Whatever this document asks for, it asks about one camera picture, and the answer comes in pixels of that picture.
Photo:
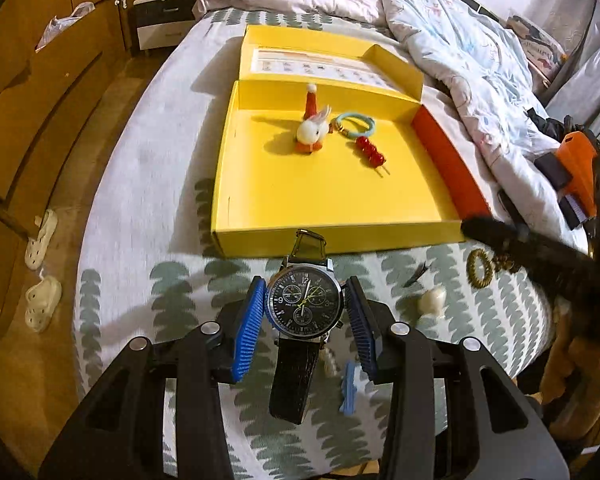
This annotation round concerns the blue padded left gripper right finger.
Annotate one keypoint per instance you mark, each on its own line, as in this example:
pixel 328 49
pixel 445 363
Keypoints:
pixel 364 328

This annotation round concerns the green leaf patterned bedspread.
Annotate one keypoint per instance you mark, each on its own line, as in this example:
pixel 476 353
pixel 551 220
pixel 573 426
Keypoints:
pixel 148 267

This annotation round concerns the white plush duck clip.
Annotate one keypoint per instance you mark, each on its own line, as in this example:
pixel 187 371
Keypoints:
pixel 312 131

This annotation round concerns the yellow cardboard box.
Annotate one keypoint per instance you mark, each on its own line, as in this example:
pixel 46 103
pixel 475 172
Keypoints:
pixel 265 190

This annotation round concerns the dark navy jewelry box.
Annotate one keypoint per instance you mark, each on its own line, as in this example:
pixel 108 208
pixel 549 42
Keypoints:
pixel 552 168
pixel 573 212

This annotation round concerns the black leather wrist watch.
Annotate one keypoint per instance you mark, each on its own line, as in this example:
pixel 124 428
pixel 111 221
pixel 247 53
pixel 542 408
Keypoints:
pixel 304 303

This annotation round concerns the dark bedside drawer cabinet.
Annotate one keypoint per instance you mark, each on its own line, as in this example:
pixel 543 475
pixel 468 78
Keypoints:
pixel 162 23

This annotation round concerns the gold filigree leaf hairpin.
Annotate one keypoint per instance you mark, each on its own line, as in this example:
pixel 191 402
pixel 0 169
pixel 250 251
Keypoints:
pixel 418 273

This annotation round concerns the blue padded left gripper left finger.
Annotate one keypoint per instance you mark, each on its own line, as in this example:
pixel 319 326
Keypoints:
pixel 247 328

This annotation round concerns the orange plastic basket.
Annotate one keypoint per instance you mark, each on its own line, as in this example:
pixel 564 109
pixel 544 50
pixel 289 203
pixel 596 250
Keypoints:
pixel 576 154

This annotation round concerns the wooden wardrobe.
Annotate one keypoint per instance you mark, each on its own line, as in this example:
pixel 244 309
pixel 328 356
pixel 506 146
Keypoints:
pixel 57 58

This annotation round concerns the white slipper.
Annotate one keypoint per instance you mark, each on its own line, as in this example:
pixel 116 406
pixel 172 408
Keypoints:
pixel 37 246
pixel 42 301

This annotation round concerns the red three-ball hair clip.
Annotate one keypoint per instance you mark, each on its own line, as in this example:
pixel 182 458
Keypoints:
pixel 374 157

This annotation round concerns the white patterned duvet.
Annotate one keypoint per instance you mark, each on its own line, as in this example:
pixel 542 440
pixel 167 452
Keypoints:
pixel 484 68

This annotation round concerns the pearl clear claw clip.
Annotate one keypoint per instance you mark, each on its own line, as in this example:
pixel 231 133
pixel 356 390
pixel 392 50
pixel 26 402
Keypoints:
pixel 331 367

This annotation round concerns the white shell hair clip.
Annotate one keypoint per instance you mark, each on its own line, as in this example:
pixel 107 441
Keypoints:
pixel 432 302

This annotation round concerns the small blue hair clip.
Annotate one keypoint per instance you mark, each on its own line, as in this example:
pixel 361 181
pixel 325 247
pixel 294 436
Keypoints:
pixel 353 389

